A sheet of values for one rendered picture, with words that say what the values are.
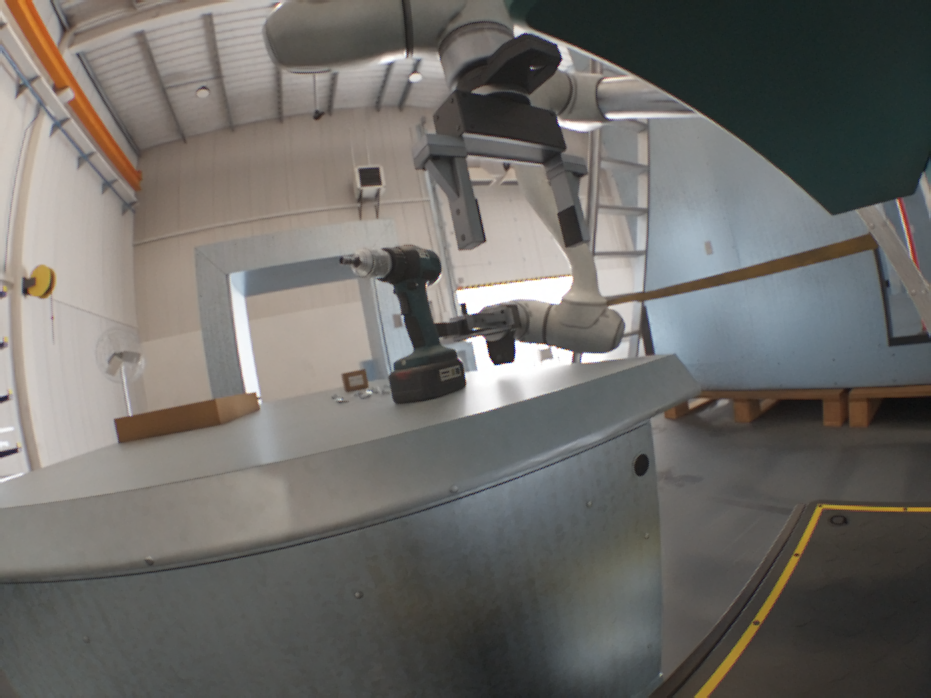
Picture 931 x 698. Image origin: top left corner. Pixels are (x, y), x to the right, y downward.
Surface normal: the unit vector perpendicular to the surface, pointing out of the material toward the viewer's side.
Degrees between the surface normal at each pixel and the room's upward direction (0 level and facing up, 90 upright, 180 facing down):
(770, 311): 90
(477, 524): 90
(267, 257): 90
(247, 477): 67
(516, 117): 90
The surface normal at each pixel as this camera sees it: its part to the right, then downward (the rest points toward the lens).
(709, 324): -0.91, 0.18
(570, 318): -0.54, 0.08
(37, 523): 0.30, -0.46
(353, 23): 0.22, 0.60
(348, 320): 0.36, -0.07
